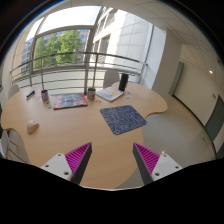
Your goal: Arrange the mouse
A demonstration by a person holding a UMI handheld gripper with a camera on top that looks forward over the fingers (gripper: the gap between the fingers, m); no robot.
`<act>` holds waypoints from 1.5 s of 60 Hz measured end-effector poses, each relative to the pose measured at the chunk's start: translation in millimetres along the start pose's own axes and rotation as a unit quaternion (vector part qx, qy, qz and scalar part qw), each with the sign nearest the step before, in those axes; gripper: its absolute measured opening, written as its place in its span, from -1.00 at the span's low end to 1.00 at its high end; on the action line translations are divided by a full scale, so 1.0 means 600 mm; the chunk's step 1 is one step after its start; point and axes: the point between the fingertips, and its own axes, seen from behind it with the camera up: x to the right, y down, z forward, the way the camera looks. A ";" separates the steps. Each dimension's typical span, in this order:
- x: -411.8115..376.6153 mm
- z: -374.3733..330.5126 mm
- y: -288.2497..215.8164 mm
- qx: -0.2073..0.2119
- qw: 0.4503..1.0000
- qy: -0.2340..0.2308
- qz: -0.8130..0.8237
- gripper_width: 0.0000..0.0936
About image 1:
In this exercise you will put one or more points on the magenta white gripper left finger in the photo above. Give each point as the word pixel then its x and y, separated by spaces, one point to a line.
pixel 70 166

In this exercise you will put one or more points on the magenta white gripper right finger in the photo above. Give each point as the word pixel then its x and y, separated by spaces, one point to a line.
pixel 153 166

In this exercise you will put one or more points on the dark blue patterned mouse pad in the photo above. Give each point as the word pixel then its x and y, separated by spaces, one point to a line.
pixel 122 119

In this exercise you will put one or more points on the white computer mouse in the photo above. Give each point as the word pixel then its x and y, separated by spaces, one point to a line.
pixel 32 126

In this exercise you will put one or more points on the white chair near left edge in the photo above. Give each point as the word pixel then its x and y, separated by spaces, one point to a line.
pixel 12 147

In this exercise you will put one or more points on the red grey magazine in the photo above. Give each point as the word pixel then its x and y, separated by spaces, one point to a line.
pixel 69 101

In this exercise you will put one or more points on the green white cup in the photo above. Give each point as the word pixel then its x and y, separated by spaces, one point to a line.
pixel 91 93

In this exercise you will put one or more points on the green door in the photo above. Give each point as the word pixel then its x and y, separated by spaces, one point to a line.
pixel 216 120

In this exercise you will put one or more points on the white blue open book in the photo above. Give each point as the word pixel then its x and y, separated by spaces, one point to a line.
pixel 110 94

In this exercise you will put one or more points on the blue black stapler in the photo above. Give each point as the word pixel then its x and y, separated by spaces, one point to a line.
pixel 30 94

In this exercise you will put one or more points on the black cylindrical bottle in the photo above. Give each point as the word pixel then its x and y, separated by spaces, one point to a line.
pixel 123 82

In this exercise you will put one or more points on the white chair at left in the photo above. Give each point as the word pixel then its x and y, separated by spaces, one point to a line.
pixel 13 90

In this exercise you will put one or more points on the white chair behind table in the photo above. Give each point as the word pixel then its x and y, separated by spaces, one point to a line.
pixel 110 77

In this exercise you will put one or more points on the metal balcony railing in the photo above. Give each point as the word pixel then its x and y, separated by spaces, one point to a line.
pixel 80 61

